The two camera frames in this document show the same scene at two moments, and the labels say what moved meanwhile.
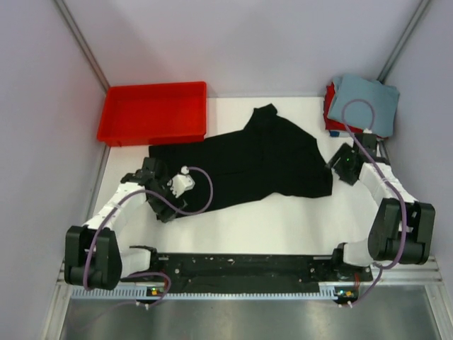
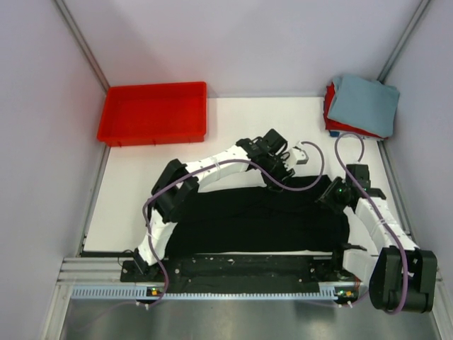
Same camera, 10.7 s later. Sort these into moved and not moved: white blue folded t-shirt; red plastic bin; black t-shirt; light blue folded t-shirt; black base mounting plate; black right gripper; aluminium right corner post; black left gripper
Moved: black right gripper; black t-shirt; black left gripper
Not moved: white blue folded t-shirt; aluminium right corner post; light blue folded t-shirt; black base mounting plate; red plastic bin
